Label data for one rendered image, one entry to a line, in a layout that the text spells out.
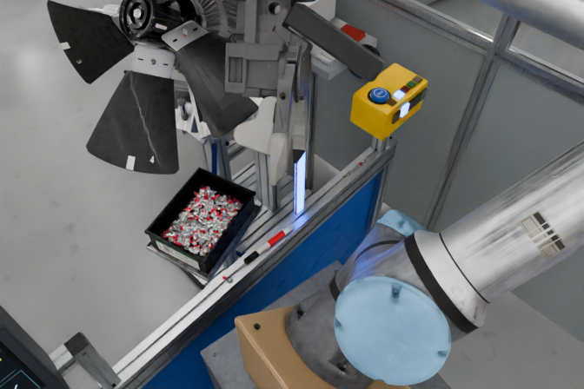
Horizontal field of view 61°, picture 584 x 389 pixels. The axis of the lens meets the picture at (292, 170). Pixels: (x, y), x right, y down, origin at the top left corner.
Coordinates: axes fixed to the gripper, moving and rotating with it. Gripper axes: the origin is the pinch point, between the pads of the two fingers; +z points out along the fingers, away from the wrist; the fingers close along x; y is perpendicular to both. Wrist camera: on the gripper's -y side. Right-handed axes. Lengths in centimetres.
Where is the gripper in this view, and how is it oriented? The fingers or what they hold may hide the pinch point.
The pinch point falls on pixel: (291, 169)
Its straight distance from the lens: 57.1
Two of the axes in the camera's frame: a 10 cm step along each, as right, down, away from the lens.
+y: -9.8, -1.0, 1.8
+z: -0.6, 9.7, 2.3
